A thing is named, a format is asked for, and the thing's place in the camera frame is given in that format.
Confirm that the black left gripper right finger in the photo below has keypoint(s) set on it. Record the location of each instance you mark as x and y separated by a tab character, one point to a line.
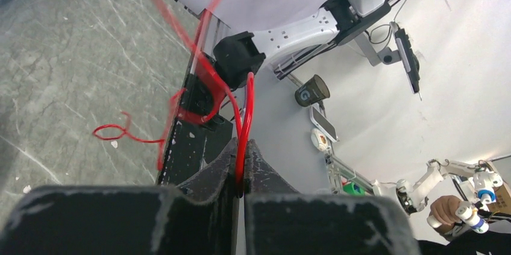
281	220

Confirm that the black base frame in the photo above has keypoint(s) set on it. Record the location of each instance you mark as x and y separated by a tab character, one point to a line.
190	146

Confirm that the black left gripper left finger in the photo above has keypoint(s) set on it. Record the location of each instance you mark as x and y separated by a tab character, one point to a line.
194	217

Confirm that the dark paper cup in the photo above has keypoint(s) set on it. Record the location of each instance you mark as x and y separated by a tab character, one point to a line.
312	91

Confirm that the operator hand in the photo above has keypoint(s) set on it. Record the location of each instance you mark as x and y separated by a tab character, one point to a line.
444	210

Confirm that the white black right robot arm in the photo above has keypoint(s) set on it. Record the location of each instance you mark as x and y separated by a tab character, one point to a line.
335	23

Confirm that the smartphone on table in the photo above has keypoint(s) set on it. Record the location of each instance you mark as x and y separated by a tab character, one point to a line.
319	120

